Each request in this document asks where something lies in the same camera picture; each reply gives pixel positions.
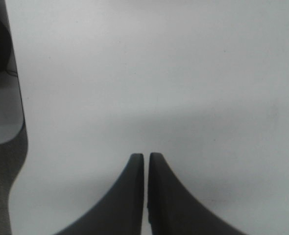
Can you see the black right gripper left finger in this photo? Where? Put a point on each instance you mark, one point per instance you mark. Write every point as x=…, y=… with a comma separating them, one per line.
x=120, y=210

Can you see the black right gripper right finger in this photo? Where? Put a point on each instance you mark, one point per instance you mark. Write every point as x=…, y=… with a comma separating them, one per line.
x=172, y=210

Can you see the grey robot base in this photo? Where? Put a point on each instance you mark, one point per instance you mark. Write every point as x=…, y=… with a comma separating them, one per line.
x=11, y=107

